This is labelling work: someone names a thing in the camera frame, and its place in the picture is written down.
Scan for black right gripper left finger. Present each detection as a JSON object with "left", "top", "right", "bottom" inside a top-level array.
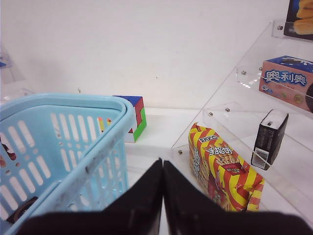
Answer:
[{"left": 18, "top": 159, "right": 163, "bottom": 235}]

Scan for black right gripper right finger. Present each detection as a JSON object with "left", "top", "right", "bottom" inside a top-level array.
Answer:
[{"left": 163, "top": 161, "right": 311, "bottom": 235}]

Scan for black white tissue pack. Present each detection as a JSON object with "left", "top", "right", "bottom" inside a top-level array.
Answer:
[{"left": 6, "top": 196, "right": 38, "bottom": 224}]

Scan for light blue plastic basket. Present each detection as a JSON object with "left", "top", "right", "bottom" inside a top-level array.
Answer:
[{"left": 0, "top": 94, "right": 134, "bottom": 235}]

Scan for red yellow striped snack pack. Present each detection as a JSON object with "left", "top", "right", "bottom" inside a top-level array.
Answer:
[{"left": 188, "top": 123, "right": 265, "bottom": 212}]

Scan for colourful Rubik's cube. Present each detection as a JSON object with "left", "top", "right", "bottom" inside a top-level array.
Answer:
[{"left": 96, "top": 95, "right": 147, "bottom": 143}]

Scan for small black box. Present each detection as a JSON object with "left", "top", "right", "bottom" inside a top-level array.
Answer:
[{"left": 251, "top": 109, "right": 289, "bottom": 170}]

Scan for clear acrylic right shelf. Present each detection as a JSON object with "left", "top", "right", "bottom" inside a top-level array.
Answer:
[{"left": 172, "top": 20, "right": 313, "bottom": 224}]

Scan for clear acrylic shelf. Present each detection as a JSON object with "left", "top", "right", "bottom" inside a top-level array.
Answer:
[
  {"left": 172, "top": 20, "right": 313, "bottom": 224},
  {"left": 0, "top": 44, "right": 35, "bottom": 104}
]

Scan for pink blue Oreo box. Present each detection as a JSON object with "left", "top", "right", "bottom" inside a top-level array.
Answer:
[{"left": 259, "top": 55, "right": 313, "bottom": 112}]

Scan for clear acrylic left shelf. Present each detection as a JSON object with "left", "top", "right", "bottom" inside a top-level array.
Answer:
[{"left": 0, "top": 44, "right": 35, "bottom": 104}]

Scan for black Franzzi biscuit box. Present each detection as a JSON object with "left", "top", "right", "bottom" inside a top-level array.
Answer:
[{"left": 284, "top": 0, "right": 313, "bottom": 41}]

